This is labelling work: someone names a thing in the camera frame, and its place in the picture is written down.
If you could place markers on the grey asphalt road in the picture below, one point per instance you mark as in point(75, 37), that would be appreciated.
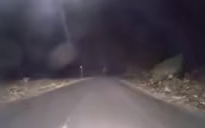
point(100, 103)

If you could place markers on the pale roadside marker post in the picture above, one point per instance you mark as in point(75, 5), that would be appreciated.
point(81, 70)

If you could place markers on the grey mound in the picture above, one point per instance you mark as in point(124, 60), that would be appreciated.
point(168, 68)

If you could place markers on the pale dirt verge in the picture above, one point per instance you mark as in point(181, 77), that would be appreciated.
point(30, 88)

